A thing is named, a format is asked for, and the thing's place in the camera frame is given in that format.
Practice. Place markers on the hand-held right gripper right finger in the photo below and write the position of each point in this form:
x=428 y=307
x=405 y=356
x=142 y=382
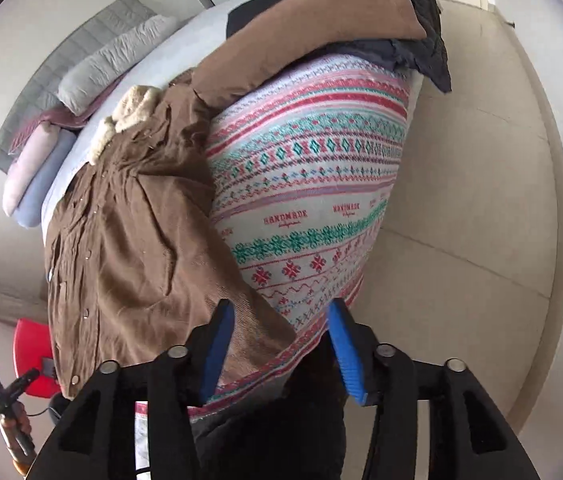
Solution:
x=349 y=355

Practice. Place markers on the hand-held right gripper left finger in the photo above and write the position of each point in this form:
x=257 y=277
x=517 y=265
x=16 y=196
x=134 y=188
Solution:
x=216 y=355

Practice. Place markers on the brown jacket with fleece collar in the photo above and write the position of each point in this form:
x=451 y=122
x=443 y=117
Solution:
x=136 y=240

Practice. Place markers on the person's left hand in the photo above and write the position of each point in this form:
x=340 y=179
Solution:
x=11 y=430

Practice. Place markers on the black smartphone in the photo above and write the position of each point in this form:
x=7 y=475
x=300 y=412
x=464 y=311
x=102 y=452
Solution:
x=49 y=367

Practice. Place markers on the red plastic stool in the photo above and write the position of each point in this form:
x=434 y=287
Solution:
x=31 y=345

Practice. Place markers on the person's dark clothing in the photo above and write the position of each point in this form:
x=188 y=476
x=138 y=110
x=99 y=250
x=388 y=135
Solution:
x=271 y=435

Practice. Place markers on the patterned knit blanket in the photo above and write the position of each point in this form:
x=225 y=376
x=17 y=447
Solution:
x=311 y=185

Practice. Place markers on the blue-grey pillow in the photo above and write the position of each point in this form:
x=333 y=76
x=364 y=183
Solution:
x=46 y=185

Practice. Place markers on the pink pillow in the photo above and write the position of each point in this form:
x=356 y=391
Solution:
x=31 y=160

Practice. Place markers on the folded maroon blanket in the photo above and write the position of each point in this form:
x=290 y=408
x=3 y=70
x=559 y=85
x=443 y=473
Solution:
x=61 y=117

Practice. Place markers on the grey quilted pillow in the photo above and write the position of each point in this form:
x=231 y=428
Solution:
x=111 y=60

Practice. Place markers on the bed with grey sheet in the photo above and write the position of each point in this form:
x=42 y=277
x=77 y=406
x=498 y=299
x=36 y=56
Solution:
x=161 y=45

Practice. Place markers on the grey padded headboard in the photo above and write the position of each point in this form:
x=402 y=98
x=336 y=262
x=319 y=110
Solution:
x=61 y=50

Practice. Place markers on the black garment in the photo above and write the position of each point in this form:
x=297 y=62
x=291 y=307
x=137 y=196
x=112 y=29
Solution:
x=421 y=25

